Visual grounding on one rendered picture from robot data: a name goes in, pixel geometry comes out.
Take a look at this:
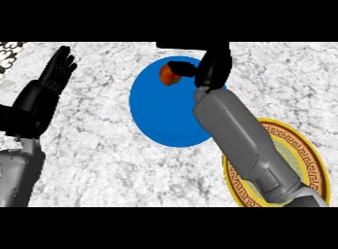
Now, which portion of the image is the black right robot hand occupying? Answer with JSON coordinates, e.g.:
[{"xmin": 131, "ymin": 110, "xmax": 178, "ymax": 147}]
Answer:
[{"xmin": 154, "ymin": 42, "xmax": 232, "ymax": 90}]

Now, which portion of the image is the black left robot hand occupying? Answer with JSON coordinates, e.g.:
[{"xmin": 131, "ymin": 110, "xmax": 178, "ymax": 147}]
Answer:
[{"xmin": 0, "ymin": 45, "xmax": 79, "ymax": 139}]

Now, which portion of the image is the red tomato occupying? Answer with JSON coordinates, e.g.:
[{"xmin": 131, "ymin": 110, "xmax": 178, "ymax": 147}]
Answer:
[{"xmin": 157, "ymin": 63, "xmax": 184, "ymax": 87}]

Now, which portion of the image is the blue plate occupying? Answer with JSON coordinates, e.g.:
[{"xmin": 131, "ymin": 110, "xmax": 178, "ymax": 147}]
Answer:
[{"xmin": 129, "ymin": 55, "xmax": 228, "ymax": 148}]

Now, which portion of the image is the yellow patterned plate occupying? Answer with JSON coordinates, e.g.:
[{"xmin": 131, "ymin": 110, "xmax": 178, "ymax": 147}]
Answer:
[{"xmin": 222, "ymin": 118, "xmax": 332, "ymax": 208}]

